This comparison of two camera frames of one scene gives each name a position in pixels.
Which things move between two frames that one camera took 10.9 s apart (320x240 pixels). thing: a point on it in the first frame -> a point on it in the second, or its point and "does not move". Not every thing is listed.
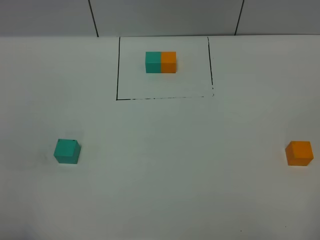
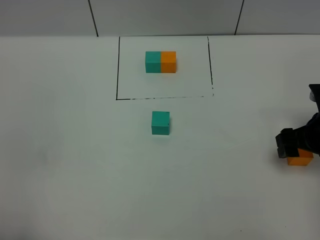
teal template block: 153,62 does not move
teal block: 67,151 -> 160,122
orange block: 299,153 does not move
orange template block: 168,62 does not move
